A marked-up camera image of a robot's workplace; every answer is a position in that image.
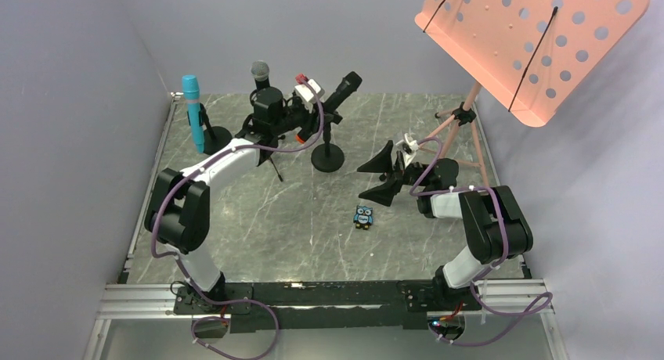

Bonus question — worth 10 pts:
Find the black tripod shock mount stand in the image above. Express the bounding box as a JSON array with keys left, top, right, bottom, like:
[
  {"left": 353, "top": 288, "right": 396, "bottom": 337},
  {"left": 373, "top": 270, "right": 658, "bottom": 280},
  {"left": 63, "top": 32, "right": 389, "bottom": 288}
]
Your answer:
[{"left": 244, "top": 88, "right": 289, "bottom": 183}]

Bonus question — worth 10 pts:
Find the black round-base phone stand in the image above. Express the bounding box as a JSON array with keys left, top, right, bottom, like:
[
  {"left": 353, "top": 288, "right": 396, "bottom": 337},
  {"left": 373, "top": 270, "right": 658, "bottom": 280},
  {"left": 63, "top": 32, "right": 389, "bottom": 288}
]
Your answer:
[{"left": 311, "top": 120, "right": 345, "bottom": 173}]

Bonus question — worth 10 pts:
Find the black microphone orange end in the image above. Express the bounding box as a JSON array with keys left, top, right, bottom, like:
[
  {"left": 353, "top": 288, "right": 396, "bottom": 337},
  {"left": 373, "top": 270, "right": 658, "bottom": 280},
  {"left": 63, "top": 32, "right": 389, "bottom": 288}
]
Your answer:
[{"left": 296, "top": 71, "right": 363, "bottom": 144}]

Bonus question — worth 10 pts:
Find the black round-base mic stand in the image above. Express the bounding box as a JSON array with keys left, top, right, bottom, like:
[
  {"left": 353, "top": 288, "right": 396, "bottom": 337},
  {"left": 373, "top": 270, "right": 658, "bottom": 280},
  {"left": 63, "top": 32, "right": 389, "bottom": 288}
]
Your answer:
[{"left": 200, "top": 103, "right": 233, "bottom": 156}]

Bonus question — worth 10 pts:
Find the blue toy microphone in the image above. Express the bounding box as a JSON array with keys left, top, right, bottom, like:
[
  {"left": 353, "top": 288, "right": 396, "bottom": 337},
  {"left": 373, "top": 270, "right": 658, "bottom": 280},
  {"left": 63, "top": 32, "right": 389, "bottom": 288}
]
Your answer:
[{"left": 181, "top": 74, "right": 204, "bottom": 153}]

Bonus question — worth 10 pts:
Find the black microphone silver head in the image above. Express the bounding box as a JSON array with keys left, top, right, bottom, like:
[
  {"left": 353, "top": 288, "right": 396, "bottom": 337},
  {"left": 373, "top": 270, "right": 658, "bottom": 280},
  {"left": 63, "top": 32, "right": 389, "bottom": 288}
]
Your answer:
[{"left": 251, "top": 60, "right": 271, "bottom": 91}]

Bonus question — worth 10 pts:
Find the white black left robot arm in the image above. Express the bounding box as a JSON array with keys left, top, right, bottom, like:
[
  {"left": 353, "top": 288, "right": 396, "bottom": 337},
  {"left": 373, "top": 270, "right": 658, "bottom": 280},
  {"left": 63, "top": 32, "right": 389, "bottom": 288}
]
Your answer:
[{"left": 144, "top": 81, "right": 334, "bottom": 301}]

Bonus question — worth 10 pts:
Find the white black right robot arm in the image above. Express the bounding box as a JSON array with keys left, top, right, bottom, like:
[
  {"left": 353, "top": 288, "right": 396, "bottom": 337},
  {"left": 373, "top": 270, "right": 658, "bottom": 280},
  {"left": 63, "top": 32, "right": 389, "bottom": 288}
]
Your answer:
[{"left": 357, "top": 141, "right": 533, "bottom": 289}]

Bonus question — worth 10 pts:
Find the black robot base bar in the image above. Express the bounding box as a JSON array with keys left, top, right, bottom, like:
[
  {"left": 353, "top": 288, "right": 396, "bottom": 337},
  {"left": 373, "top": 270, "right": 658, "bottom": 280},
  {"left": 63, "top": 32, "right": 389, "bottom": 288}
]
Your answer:
[{"left": 173, "top": 278, "right": 478, "bottom": 333}]

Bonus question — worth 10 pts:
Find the pink music stand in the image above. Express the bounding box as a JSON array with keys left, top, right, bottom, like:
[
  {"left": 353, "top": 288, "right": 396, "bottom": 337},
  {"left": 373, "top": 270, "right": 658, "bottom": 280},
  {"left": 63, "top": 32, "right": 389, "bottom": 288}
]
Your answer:
[{"left": 415, "top": 0, "right": 662, "bottom": 184}]

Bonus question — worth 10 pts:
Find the blue owl toy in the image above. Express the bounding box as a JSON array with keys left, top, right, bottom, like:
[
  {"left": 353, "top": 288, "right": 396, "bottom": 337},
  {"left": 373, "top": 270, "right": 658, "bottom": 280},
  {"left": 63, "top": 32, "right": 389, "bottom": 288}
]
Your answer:
[{"left": 353, "top": 205, "right": 374, "bottom": 230}]

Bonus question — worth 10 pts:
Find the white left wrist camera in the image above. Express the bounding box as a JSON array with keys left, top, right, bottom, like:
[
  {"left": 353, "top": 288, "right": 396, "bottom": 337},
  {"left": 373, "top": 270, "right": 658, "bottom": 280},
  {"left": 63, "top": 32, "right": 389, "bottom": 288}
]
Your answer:
[{"left": 294, "top": 74, "right": 325, "bottom": 106}]

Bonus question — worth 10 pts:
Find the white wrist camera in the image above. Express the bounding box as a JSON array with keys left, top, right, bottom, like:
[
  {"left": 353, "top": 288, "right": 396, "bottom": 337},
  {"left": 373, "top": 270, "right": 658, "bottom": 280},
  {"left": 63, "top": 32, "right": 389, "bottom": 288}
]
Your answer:
[
  {"left": 294, "top": 74, "right": 325, "bottom": 106},
  {"left": 395, "top": 133, "right": 419, "bottom": 156}
]

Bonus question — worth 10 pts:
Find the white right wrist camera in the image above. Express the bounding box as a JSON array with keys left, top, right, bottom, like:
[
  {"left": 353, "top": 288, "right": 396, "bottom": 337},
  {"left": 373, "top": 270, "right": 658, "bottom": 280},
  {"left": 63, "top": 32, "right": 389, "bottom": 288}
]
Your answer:
[{"left": 395, "top": 133, "right": 419, "bottom": 156}]

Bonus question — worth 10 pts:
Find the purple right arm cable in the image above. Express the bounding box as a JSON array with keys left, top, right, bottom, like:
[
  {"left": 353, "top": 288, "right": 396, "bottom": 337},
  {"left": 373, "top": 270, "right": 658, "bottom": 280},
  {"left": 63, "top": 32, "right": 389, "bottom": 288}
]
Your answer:
[{"left": 408, "top": 135, "right": 554, "bottom": 348}]

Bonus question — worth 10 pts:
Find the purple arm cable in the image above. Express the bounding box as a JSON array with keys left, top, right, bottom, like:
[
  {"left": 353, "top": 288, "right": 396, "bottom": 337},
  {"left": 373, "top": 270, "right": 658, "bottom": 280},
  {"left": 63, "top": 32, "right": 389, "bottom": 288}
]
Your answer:
[
  {"left": 150, "top": 82, "right": 326, "bottom": 307},
  {"left": 408, "top": 135, "right": 554, "bottom": 348}
]

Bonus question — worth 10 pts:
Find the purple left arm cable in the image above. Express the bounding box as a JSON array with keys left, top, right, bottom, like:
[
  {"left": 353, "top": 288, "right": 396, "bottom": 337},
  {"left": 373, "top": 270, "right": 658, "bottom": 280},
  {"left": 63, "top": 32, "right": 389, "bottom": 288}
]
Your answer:
[{"left": 150, "top": 82, "right": 326, "bottom": 307}]

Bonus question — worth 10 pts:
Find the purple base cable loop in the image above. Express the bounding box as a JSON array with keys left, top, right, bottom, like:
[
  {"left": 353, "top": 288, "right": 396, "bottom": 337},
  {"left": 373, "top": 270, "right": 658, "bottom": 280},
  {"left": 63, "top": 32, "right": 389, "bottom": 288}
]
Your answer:
[{"left": 190, "top": 297, "right": 280, "bottom": 360}]

